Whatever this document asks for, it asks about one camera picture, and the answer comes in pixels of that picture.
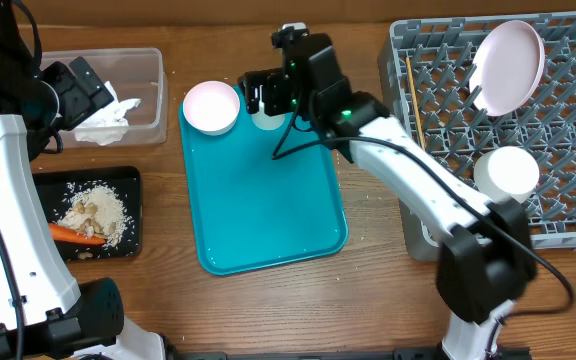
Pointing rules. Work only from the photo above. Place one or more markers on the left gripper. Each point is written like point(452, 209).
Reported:
point(81, 102)

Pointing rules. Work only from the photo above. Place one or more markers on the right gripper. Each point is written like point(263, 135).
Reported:
point(268, 79)

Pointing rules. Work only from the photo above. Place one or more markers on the white napkin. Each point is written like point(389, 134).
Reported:
point(109, 124)

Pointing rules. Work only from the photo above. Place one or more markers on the white upturned cup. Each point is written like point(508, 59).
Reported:
point(266, 122)

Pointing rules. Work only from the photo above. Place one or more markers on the wooden chopstick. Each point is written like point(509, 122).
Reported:
point(420, 134)

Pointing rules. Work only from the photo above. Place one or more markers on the pink bowl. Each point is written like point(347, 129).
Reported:
point(211, 107)

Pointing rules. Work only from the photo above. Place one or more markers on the teal serving tray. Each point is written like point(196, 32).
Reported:
point(250, 211)

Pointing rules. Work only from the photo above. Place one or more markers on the orange carrot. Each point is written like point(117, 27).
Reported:
point(63, 234)

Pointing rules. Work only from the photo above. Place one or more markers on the pink round plate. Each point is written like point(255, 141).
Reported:
point(508, 67)

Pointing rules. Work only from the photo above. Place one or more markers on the white bowl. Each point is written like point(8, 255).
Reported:
point(506, 172)

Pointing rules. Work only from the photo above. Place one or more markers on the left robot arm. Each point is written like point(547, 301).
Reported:
point(44, 311)

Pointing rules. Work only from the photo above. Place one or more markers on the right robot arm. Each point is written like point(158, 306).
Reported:
point(485, 254)

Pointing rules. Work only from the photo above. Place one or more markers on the grey dishwasher rack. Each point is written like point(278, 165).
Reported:
point(457, 134)

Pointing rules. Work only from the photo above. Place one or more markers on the clear plastic bin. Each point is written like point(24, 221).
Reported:
point(134, 73)

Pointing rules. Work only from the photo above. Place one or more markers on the black plastic tray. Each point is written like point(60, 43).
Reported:
point(127, 179)

